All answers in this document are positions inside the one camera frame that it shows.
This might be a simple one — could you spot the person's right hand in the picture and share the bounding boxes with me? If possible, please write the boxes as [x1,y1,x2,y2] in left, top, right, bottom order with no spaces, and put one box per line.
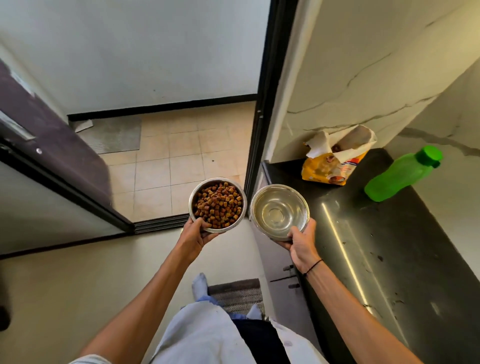
[275,218,322,274]

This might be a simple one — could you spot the person's left hand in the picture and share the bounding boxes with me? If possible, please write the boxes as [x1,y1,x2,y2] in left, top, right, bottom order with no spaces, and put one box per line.
[175,217,220,264]

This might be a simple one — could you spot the steel bowl with kibble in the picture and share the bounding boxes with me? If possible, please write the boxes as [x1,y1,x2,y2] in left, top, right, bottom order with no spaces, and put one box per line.
[188,177,248,234]

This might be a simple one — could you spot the steel bowl with water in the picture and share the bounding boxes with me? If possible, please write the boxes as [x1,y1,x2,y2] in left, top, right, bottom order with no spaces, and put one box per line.
[250,184,311,242]

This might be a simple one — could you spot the person's left forearm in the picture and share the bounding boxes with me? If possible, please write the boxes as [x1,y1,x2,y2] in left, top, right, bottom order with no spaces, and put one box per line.
[77,245,196,364]

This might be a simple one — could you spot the person's right forearm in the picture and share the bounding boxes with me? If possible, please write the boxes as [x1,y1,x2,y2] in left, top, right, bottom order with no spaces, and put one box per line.
[303,259,424,364]

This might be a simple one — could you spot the brown pet food kibble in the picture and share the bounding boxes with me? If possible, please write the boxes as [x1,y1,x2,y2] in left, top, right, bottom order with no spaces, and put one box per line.
[193,181,244,229]

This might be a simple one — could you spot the black wrist band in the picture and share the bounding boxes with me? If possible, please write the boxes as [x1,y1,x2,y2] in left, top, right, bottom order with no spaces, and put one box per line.
[303,259,324,278]

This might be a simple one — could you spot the striped grey floor mat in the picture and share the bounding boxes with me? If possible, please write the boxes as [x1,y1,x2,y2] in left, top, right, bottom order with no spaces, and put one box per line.
[207,278,266,316]

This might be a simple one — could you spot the yellow pet food bag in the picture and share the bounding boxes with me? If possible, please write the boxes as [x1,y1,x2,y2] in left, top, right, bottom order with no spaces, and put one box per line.
[301,125,378,186]

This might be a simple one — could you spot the person's blue trousers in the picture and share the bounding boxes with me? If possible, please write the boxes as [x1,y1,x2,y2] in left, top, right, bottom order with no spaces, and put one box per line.
[196,295,248,321]

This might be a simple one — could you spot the person's white shirt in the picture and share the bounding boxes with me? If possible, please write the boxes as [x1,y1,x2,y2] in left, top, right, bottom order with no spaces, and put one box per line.
[69,300,329,364]

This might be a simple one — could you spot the green plastic water bottle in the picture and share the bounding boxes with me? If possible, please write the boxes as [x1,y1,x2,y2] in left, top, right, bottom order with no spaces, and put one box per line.
[364,145,444,203]

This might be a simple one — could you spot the grey doormat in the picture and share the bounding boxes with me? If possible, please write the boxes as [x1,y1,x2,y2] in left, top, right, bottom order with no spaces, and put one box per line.
[73,116,142,155]

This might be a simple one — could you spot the dark wooden door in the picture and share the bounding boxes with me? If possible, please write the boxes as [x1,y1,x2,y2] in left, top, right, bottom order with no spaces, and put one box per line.
[0,58,135,233]

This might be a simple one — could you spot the black cabinet handles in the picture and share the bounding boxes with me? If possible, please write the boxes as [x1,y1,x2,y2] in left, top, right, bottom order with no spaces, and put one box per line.
[270,264,301,290]

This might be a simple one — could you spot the black door frame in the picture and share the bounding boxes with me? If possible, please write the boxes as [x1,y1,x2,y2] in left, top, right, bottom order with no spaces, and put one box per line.
[244,0,299,217]

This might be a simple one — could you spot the metal door handle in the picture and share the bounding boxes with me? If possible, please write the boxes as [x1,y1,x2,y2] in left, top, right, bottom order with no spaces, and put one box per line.
[0,110,36,142]

